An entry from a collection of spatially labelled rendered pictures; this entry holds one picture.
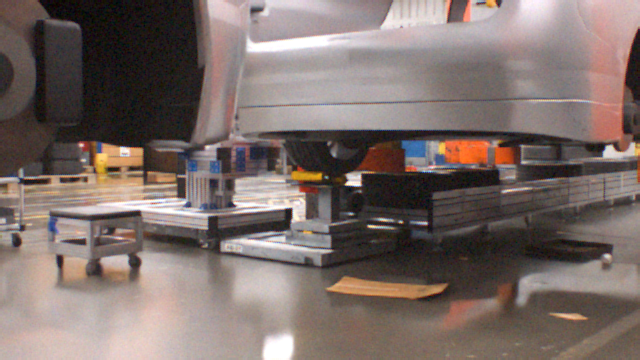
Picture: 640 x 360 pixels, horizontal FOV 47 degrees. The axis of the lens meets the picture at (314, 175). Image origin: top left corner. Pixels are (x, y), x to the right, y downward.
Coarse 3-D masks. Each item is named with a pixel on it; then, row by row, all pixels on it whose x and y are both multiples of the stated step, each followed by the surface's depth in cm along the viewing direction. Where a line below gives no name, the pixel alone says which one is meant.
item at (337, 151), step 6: (324, 144) 443; (336, 144) 485; (330, 150) 484; (336, 150) 481; (342, 150) 478; (348, 150) 475; (354, 150) 472; (360, 150) 471; (330, 156) 448; (336, 156) 473; (342, 156) 471; (348, 156) 468; (354, 156) 467; (342, 162) 457
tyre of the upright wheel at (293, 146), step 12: (288, 144) 447; (300, 144) 441; (312, 144) 436; (300, 156) 448; (312, 156) 442; (324, 156) 443; (360, 156) 472; (312, 168) 454; (324, 168) 447; (336, 168) 452; (348, 168) 462
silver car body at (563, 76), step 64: (256, 0) 372; (320, 0) 436; (384, 0) 487; (512, 0) 278; (576, 0) 278; (256, 64) 357; (320, 64) 330; (384, 64) 310; (448, 64) 293; (512, 64) 281; (576, 64) 280; (256, 128) 372; (320, 128) 342; (384, 128) 320; (448, 128) 302; (512, 128) 288; (576, 128) 284
